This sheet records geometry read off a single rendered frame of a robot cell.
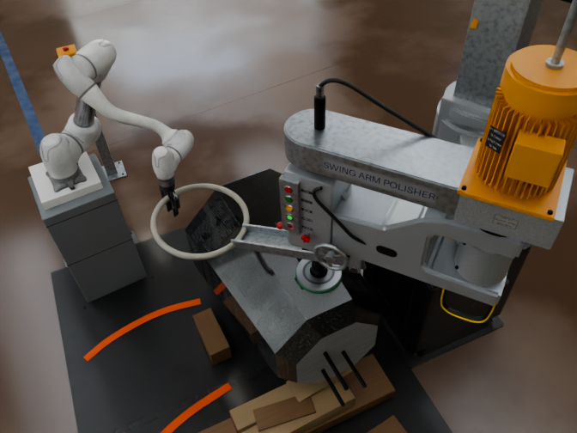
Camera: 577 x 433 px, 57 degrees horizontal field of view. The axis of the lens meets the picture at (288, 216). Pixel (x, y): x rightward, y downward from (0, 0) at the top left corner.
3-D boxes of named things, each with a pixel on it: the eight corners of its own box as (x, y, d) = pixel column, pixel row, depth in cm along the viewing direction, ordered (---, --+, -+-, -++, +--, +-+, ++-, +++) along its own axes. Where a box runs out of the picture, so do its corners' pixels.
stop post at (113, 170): (121, 161, 438) (78, 39, 358) (127, 176, 425) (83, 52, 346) (97, 168, 433) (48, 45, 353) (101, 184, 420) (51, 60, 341)
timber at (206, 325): (195, 326, 328) (191, 315, 319) (213, 318, 331) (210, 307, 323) (213, 365, 309) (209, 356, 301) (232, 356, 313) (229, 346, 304)
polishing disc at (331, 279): (350, 276, 250) (350, 274, 249) (314, 299, 242) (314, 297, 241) (322, 248, 262) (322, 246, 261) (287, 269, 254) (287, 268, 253)
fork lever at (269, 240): (378, 243, 233) (376, 234, 230) (362, 276, 222) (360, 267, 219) (249, 225, 269) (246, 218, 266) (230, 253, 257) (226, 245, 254)
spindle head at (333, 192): (384, 238, 232) (395, 160, 199) (366, 276, 218) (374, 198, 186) (308, 213, 243) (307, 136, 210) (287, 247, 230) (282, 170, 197)
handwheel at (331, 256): (355, 259, 221) (357, 235, 210) (346, 277, 215) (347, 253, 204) (321, 247, 226) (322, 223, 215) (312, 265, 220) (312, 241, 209)
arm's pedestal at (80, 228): (82, 313, 339) (34, 229, 280) (63, 259, 369) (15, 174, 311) (157, 279, 355) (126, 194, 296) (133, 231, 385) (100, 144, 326)
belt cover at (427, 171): (557, 205, 182) (575, 168, 170) (546, 258, 167) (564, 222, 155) (302, 133, 213) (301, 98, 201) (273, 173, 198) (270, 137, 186)
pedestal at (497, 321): (440, 249, 363) (461, 168, 309) (504, 326, 322) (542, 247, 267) (354, 283, 347) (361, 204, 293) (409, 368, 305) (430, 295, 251)
